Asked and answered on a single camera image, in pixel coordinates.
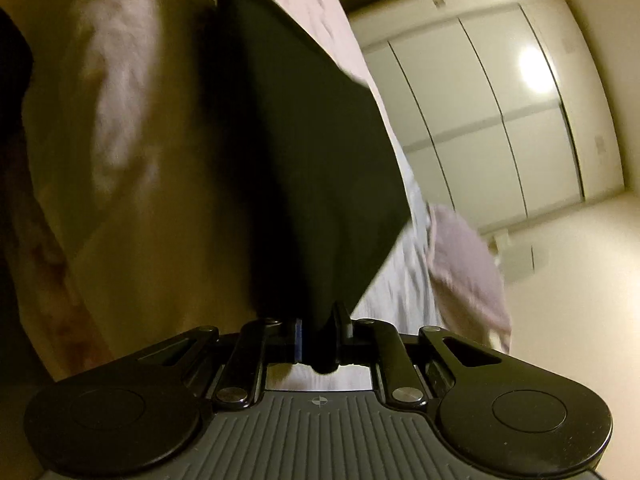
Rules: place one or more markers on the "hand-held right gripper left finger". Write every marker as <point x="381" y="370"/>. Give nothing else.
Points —
<point x="299" y="342"/>

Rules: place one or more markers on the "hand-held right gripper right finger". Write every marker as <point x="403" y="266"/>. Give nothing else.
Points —
<point x="345" y="335"/>

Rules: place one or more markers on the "black garment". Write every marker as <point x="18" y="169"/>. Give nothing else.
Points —
<point x="310" y="160"/>

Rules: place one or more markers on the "pink pillow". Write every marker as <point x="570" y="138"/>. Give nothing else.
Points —
<point x="465" y="270"/>

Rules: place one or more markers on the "white box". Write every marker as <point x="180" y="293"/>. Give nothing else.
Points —
<point x="512" y="257"/>

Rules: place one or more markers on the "cream cloth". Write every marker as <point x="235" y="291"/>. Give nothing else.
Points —
<point x="150" y="160"/>

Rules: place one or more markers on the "white wardrobe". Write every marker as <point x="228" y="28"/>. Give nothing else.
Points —
<point x="475" y="125"/>

